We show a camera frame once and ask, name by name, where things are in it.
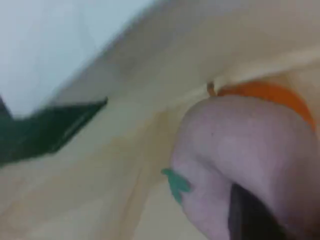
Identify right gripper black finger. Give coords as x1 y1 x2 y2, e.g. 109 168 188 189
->
228 183 286 240

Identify orange toy fruit with stem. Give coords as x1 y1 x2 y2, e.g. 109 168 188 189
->
206 81 317 133

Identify white canvas bag green handles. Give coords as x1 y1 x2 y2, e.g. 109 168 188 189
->
0 0 320 240

